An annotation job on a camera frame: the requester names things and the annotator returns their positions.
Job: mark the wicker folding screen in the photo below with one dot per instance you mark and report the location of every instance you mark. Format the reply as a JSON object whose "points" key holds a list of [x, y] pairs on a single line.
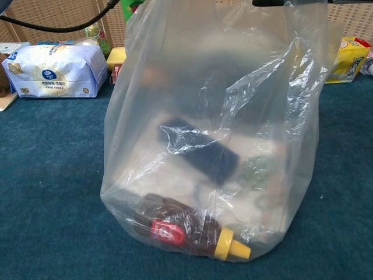
{"points": [[43, 11]]}

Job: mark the light blue wet wipes pack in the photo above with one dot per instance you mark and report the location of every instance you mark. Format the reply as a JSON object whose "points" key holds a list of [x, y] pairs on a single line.
{"points": [[11, 48]]}

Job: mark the brown Hello Panda box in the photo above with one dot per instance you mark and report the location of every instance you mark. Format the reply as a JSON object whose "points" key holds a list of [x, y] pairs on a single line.
{"points": [[115, 74]]}

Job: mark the green Pringles can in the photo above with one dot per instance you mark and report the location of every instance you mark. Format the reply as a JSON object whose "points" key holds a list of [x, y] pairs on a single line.
{"points": [[128, 10]]}

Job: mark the light wooden board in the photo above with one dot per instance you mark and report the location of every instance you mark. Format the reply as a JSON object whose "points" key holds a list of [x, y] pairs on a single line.
{"points": [[7, 102]]}

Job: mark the clear plastic bag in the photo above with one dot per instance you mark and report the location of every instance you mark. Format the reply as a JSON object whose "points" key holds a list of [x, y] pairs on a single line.
{"points": [[189, 73]]}

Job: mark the brown sauce bottle yellow cap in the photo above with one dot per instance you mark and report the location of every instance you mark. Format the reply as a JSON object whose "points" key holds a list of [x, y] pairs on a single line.
{"points": [[230, 242]]}

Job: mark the dark blue box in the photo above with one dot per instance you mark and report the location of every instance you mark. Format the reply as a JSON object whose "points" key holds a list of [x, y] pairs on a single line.
{"points": [[204, 151]]}

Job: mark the yellow sponge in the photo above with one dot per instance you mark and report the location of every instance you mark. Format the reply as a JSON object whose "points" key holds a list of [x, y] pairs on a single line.
{"points": [[116, 58]]}

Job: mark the brown capybara plush toy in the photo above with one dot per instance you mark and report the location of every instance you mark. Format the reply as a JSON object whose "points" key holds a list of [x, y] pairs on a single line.
{"points": [[4, 84]]}

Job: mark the yellow cracker pack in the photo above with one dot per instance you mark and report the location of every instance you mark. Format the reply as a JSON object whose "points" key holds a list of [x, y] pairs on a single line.
{"points": [[349, 64]]}

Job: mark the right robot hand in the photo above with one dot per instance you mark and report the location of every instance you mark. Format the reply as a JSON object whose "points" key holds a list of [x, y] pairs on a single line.
{"points": [[268, 3]]}

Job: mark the white facial tissue pack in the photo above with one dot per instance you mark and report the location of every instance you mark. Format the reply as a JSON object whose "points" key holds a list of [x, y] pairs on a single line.
{"points": [[58, 73]]}

